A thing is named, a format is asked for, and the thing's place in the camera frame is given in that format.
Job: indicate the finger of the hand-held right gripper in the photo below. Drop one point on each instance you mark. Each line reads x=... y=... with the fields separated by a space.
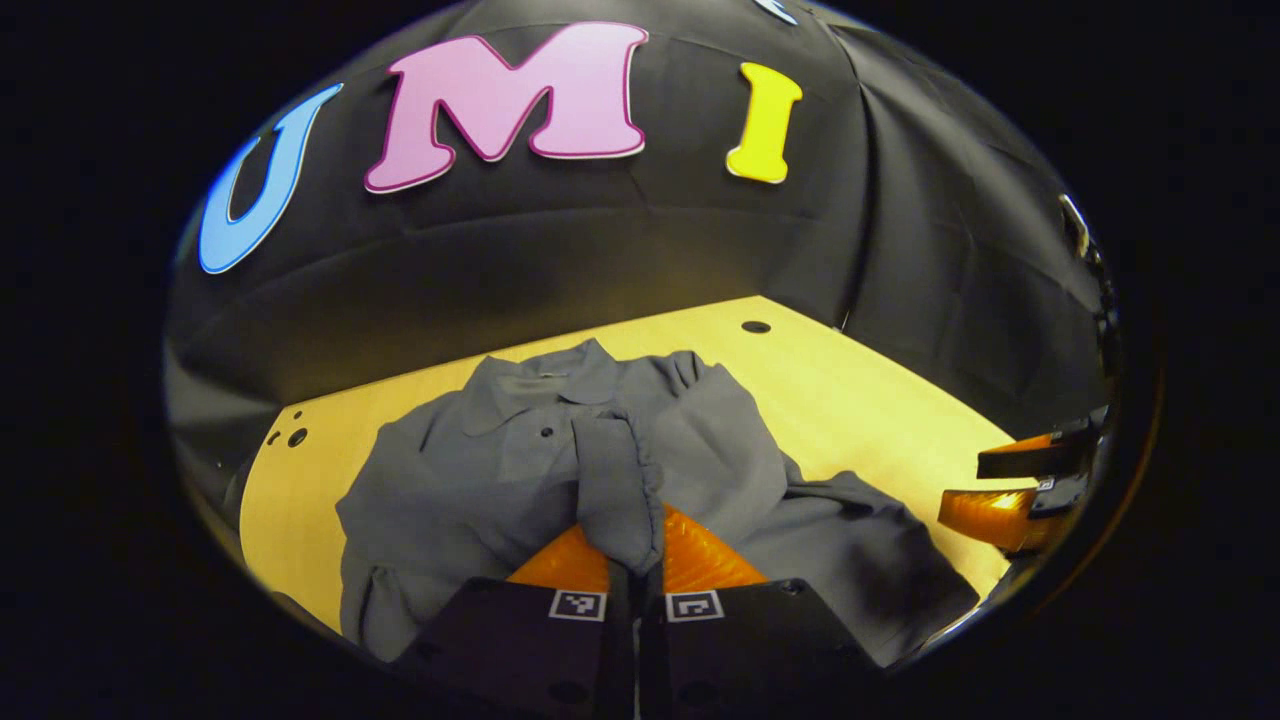
x=1000 y=515
x=1030 y=462

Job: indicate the black backdrop cloth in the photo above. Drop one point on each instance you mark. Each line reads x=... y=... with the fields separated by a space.
x=600 y=250

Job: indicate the grey collared shirt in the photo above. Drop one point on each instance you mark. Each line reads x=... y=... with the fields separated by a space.
x=480 y=480

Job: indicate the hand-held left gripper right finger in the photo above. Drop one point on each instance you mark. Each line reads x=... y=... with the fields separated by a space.
x=655 y=650

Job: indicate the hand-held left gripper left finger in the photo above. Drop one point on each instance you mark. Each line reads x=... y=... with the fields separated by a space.
x=620 y=640

